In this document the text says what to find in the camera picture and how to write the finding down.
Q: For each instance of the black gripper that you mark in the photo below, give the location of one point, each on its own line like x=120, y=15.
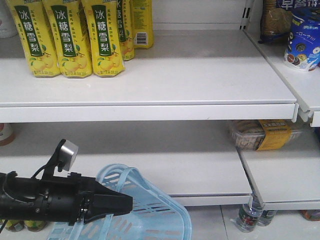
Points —
x=93, y=201

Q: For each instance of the light blue plastic basket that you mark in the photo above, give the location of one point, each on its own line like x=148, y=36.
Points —
x=155, y=215

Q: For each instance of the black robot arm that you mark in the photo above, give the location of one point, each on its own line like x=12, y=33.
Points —
x=59, y=199

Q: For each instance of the yellow lemon tea bottle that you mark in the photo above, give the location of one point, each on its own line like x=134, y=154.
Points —
x=35, y=225
x=14, y=225

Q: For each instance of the orange C100 juice bottle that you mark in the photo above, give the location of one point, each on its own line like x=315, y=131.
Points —
x=6, y=134

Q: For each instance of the white metal shelf unit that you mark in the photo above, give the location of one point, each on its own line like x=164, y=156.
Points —
x=167, y=114

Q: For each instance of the clear water bottle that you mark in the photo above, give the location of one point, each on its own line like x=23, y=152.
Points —
x=266, y=217
x=248, y=216

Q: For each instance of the clear cookie box yellow band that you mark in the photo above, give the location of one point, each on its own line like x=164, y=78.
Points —
x=262, y=135

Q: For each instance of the yellow pear drink carton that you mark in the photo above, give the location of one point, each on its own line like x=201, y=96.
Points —
x=125, y=29
x=106, y=53
x=72, y=43
x=142, y=23
x=36, y=37

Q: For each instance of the brown cracker package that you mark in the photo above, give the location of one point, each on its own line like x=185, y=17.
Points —
x=275, y=22

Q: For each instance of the blue oreo cup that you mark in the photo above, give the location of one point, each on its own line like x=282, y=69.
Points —
x=303, y=48

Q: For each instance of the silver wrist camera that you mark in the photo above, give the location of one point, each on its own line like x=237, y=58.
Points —
x=65, y=155

